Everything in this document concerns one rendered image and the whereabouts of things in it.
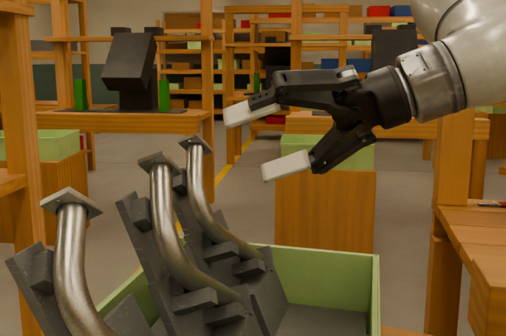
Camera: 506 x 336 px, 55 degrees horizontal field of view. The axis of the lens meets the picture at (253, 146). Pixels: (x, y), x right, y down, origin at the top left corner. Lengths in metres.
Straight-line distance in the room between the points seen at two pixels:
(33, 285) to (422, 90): 0.46
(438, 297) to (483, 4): 1.23
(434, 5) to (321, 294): 0.58
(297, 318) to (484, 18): 0.61
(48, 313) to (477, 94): 0.52
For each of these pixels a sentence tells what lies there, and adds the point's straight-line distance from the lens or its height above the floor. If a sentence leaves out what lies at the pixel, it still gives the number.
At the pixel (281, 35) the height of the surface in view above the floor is 1.74.
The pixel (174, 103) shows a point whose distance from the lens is 11.00.
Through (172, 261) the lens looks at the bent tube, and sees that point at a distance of 0.64.
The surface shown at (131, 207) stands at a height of 1.13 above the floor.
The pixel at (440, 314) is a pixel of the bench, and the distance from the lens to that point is 1.77.
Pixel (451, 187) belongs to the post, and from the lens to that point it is 1.62.
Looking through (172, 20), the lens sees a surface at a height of 2.24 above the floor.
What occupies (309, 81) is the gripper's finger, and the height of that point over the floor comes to 1.30.
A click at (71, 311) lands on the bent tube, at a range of 0.51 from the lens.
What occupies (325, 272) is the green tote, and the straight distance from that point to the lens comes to 0.98.
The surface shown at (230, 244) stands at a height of 1.02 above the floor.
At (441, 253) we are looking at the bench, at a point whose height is 0.72.
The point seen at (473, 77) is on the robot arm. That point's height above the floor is 1.31.
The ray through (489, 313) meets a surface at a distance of 1.09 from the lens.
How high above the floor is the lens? 1.32
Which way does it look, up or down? 10 degrees down
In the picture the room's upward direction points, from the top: straight up
